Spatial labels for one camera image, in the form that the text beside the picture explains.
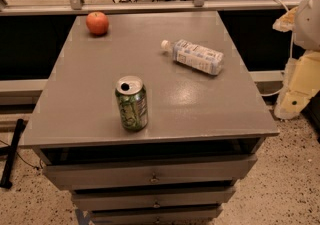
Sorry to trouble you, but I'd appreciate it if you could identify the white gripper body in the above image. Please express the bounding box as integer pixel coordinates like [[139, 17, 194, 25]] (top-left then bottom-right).
[[293, 0, 320, 51]]

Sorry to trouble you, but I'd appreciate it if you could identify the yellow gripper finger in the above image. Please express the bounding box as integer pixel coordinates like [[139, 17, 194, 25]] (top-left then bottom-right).
[[272, 7, 297, 32], [274, 51, 320, 120]]

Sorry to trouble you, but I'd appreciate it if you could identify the green soda can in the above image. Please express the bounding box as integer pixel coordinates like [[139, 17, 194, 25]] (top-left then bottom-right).
[[115, 76, 148, 131]]

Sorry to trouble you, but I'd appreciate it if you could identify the clear plastic water bottle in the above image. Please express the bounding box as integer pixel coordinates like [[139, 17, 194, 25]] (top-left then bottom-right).
[[161, 39, 224, 76]]

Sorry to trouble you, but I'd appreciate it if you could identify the grey drawer cabinet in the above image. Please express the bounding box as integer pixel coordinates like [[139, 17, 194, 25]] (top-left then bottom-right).
[[21, 12, 277, 225]]

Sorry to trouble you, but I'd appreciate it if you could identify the red apple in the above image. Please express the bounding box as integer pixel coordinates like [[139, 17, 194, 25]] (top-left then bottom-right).
[[86, 12, 109, 35]]

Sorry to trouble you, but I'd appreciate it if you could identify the black stand leg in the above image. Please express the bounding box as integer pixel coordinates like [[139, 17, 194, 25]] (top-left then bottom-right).
[[0, 119, 25, 189]]

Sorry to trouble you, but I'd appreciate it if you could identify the white cable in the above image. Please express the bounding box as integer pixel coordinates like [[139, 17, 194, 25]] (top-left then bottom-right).
[[259, 0, 296, 98]]

